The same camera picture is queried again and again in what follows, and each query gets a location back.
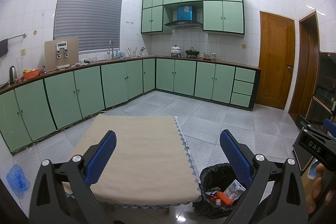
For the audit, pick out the light blue cloth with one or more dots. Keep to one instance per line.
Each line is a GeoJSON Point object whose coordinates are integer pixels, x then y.
{"type": "Point", "coordinates": [312, 171]}

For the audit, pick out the metal faucet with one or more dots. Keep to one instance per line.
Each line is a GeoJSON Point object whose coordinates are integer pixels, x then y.
{"type": "Point", "coordinates": [113, 52]}

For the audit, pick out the black trash bin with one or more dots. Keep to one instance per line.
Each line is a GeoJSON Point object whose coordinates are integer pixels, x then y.
{"type": "Point", "coordinates": [207, 176]}

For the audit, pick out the white dish cloth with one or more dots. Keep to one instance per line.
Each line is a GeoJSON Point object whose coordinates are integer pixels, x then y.
{"type": "Point", "coordinates": [81, 64]}

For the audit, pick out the small ceramic jar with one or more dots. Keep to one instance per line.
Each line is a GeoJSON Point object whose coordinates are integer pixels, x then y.
{"type": "Point", "coordinates": [213, 56]}
{"type": "Point", "coordinates": [201, 55]}

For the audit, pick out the black range hood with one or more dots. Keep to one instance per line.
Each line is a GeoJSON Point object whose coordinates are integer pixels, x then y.
{"type": "Point", "coordinates": [183, 23]}

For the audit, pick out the green base cabinets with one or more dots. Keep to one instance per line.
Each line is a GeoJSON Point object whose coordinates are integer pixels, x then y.
{"type": "Point", "coordinates": [86, 92]}

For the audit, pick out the dark glass-door cabinet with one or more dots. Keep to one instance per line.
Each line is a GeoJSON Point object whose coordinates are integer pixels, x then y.
{"type": "Point", "coordinates": [323, 87]}

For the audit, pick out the black wok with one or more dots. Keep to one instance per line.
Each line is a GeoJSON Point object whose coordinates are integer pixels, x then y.
{"type": "Point", "coordinates": [192, 52]}

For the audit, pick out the blue plastic bag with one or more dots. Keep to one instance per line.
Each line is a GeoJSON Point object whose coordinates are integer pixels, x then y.
{"type": "Point", "coordinates": [17, 179]}

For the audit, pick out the clear plastic container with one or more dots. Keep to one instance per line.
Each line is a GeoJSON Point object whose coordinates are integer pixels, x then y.
{"type": "Point", "coordinates": [92, 60]}

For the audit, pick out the green wall cabinets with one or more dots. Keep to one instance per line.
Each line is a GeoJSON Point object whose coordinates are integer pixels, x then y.
{"type": "Point", "coordinates": [223, 14]}

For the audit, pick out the metal towel rail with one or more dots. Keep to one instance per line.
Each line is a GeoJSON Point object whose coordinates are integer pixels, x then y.
{"type": "Point", "coordinates": [15, 36]}

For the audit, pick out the orange plastic basket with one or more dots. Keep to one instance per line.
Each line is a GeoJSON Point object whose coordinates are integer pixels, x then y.
{"type": "Point", "coordinates": [31, 75]}

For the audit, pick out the dark cloth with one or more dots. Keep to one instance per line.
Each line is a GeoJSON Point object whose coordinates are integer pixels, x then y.
{"type": "Point", "coordinates": [3, 48]}

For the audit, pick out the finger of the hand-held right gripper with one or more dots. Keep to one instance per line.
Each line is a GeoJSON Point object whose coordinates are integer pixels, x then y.
{"type": "Point", "coordinates": [302, 123]}
{"type": "Point", "coordinates": [331, 127]}

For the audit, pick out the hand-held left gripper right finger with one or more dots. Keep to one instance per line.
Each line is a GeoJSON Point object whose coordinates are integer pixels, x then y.
{"type": "Point", "coordinates": [235, 158]}

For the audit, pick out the person's right hand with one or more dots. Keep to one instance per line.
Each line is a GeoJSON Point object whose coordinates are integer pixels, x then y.
{"type": "Point", "coordinates": [316, 192]}

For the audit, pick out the utensil holder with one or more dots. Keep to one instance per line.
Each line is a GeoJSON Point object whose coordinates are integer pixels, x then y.
{"type": "Point", "coordinates": [133, 54]}

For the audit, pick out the black box appliance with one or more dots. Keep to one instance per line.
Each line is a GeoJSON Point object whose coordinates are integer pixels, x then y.
{"type": "Point", "coordinates": [302, 158]}

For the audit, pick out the clear plastic jug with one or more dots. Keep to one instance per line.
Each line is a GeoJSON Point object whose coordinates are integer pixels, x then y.
{"type": "Point", "coordinates": [20, 64]}

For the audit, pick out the white cooking pot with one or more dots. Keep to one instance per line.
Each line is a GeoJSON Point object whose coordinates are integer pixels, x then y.
{"type": "Point", "coordinates": [176, 50]}

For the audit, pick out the brown wooden door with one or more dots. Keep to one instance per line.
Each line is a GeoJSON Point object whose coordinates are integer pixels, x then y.
{"type": "Point", "coordinates": [275, 61]}

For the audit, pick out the steel electric kettle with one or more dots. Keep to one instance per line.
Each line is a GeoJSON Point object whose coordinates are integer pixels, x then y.
{"type": "Point", "coordinates": [13, 75]}

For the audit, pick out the brown cardboard box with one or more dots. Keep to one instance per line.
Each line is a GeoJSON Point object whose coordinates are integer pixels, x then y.
{"type": "Point", "coordinates": [50, 56]}

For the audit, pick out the orange mesh bag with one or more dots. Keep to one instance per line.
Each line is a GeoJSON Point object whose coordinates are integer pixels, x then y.
{"type": "Point", "coordinates": [224, 197]}

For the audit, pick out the blue soap bottle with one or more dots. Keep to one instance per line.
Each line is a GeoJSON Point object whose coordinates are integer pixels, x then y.
{"type": "Point", "coordinates": [119, 54]}

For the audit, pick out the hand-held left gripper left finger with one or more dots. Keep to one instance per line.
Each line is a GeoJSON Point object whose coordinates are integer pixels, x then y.
{"type": "Point", "coordinates": [101, 158]}

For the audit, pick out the pale green plastic packet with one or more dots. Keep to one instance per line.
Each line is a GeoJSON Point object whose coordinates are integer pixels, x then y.
{"type": "Point", "coordinates": [235, 188]}

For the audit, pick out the grey window blind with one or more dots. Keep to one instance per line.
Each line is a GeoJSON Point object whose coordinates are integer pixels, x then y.
{"type": "Point", "coordinates": [86, 16]}

